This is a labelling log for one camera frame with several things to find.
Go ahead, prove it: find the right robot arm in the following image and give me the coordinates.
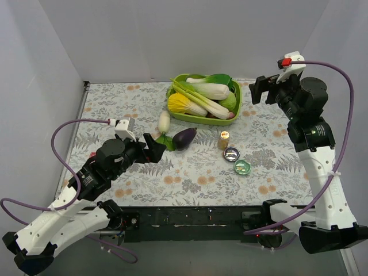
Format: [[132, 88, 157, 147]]
[[249, 74, 367, 254]]

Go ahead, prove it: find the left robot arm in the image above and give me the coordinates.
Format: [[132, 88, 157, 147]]
[[2, 133, 166, 275]]

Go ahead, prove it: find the white radish toy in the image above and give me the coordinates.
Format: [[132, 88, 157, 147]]
[[158, 110, 170, 135]]

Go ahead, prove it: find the purple eggplant toy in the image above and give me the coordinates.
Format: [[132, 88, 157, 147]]
[[172, 128, 197, 150]]

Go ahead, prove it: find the green cabbage toy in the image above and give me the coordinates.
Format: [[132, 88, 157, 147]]
[[218, 92, 237, 112]]

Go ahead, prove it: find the bok choy toy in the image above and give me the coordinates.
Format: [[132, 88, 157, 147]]
[[179, 74, 232, 101]]

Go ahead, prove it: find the yellow napa cabbage toy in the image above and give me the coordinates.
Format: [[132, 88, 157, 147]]
[[167, 93, 208, 117]]

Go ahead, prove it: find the long white daikon toy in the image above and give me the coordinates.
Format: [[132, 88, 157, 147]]
[[197, 99, 235, 120]]

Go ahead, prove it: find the green plastic tray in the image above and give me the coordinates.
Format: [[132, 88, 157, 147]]
[[167, 74, 242, 126]]

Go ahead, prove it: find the green celery stalk toy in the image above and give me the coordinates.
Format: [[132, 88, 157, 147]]
[[171, 79, 214, 109]]

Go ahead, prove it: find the small glass pill jar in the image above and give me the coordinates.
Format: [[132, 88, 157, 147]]
[[217, 131, 230, 150]]

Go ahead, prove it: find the floral table mat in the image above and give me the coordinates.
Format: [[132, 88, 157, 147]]
[[68, 82, 312, 206]]

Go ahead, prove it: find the blue round pill case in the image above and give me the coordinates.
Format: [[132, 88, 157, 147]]
[[223, 147, 240, 162]]

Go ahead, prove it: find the green round pill case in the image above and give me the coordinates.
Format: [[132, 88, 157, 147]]
[[233, 159, 251, 175]]

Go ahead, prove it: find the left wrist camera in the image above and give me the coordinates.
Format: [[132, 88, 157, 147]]
[[111, 117, 136, 141]]

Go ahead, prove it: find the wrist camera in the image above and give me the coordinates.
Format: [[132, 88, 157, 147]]
[[277, 51, 306, 83], [111, 117, 136, 141]]

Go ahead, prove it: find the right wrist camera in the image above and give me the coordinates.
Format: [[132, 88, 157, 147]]
[[277, 51, 306, 83]]

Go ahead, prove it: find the black base frame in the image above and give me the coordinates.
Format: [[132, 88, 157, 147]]
[[97, 205, 291, 244]]

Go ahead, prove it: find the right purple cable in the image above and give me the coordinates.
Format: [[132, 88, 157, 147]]
[[243, 59, 354, 250]]

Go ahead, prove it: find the purple cable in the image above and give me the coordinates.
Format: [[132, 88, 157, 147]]
[[243, 59, 354, 250], [0, 118, 139, 265]]

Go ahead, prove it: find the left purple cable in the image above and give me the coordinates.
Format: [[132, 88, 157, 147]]
[[0, 118, 139, 265]]

